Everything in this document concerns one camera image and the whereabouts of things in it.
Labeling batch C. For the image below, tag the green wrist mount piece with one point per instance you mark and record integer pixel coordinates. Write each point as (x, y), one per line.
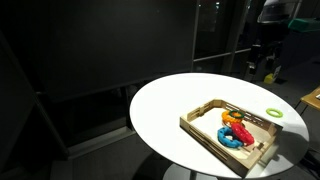
(305, 25)

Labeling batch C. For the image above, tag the wooden side table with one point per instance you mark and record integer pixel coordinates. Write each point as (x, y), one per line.
(311, 98)

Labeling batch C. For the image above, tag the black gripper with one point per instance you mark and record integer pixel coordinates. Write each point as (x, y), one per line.
(275, 40)

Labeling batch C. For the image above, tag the wooden slotted tray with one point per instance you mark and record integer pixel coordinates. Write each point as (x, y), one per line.
(213, 146)

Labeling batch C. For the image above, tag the large dark wall panel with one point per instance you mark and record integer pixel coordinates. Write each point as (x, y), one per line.
(100, 43)

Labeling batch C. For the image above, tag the small yellow object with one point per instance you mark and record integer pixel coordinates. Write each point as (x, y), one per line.
(268, 79)

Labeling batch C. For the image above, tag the metal window frame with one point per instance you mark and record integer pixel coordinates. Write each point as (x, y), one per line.
(196, 40)

